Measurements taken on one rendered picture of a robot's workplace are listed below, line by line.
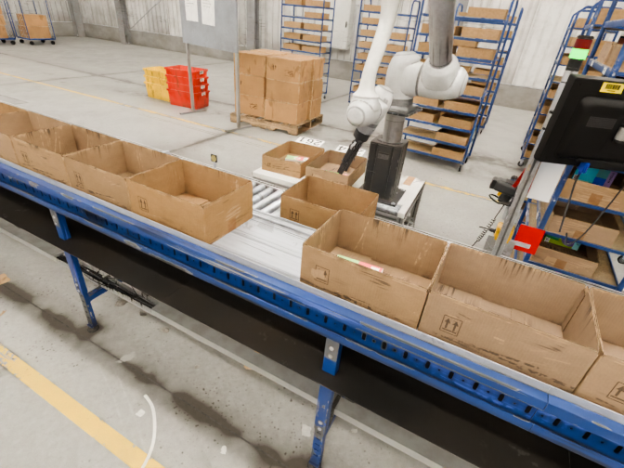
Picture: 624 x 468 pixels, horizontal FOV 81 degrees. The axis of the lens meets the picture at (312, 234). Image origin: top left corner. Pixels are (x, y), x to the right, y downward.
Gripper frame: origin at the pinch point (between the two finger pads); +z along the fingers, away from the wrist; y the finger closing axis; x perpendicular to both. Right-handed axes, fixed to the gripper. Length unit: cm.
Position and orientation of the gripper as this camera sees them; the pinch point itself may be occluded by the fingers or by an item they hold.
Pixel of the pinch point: (344, 166)
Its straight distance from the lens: 184.6
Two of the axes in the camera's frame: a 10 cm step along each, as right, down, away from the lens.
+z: -3.8, 6.9, 6.1
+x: -8.0, -5.8, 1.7
